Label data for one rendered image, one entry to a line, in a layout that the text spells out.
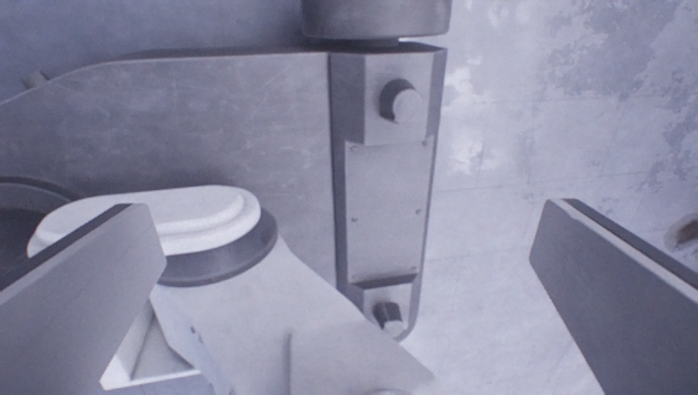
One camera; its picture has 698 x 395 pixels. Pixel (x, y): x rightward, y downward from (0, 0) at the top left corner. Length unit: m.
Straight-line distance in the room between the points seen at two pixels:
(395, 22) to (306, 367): 0.36
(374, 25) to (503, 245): 0.67
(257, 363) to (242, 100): 0.30
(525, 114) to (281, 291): 0.63
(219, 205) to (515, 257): 0.79
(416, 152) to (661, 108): 0.68
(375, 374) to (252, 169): 0.33
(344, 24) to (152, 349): 0.44
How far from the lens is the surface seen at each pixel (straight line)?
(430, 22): 0.46
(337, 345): 0.26
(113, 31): 0.66
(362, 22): 0.43
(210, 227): 0.35
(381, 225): 0.53
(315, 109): 0.46
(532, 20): 0.76
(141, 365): 0.50
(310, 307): 0.31
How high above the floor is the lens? 0.61
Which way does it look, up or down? 60 degrees down
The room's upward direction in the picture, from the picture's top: 157 degrees clockwise
